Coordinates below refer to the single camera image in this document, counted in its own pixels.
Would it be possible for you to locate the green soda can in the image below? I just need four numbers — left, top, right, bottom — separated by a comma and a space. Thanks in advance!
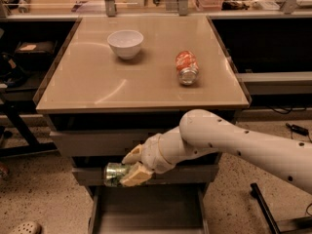
103, 163, 131, 187

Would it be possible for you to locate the black power adapter with cable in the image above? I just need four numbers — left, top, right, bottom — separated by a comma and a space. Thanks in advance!
286, 123, 312, 156

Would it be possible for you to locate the grey drawer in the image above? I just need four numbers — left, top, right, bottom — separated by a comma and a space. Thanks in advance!
72, 165, 218, 186
88, 184, 210, 234
50, 129, 166, 157

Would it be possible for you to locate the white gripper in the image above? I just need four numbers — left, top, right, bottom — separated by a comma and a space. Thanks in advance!
120, 134, 175, 187

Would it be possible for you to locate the white perforated clog shoe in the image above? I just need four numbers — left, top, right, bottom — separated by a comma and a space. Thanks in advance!
9, 221, 42, 234

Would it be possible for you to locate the grey middle drawer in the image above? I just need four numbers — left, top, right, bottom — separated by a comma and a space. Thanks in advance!
72, 165, 218, 186

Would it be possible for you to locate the black table leg frame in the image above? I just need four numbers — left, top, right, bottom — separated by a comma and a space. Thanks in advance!
0, 97, 57, 158

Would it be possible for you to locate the grey bottom drawer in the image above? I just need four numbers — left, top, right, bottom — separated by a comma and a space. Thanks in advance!
88, 184, 210, 234

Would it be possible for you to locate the black bag on shelf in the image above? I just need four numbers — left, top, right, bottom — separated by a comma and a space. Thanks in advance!
14, 41, 57, 70

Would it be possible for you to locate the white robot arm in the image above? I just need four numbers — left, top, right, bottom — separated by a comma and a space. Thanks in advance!
120, 109, 312, 193

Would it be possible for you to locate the orange soda can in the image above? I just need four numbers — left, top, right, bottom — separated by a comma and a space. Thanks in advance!
175, 51, 199, 86

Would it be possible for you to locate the white bowl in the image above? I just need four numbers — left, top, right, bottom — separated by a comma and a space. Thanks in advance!
107, 30, 144, 59

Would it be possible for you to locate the grey top drawer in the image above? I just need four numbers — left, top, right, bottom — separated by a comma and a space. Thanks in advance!
50, 129, 166, 157

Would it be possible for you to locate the grey drawer cabinet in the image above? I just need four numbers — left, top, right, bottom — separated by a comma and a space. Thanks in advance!
32, 14, 253, 234

